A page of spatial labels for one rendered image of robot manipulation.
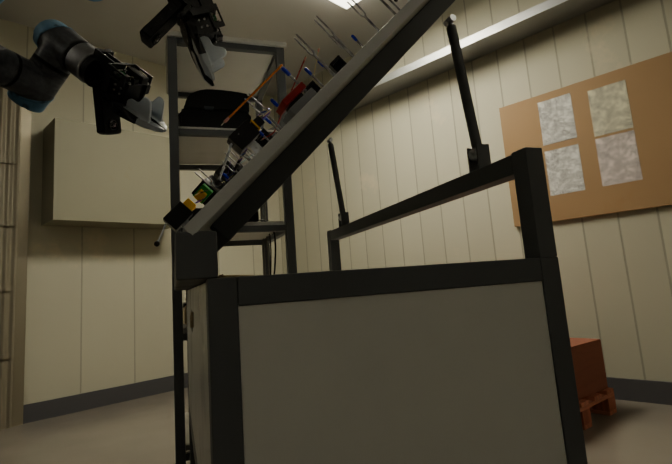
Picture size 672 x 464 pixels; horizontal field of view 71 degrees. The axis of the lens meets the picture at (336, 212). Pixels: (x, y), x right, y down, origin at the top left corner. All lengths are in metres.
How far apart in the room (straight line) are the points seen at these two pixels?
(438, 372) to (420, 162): 3.23
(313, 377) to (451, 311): 0.24
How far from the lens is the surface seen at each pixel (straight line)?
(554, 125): 3.44
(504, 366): 0.85
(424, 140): 3.93
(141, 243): 4.32
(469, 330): 0.80
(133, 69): 1.09
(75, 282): 4.13
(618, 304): 3.29
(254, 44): 2.19
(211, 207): 0.67
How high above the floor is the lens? 0.78
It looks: 9 degrees up
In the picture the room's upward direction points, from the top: 4 degrees counter-clockwise
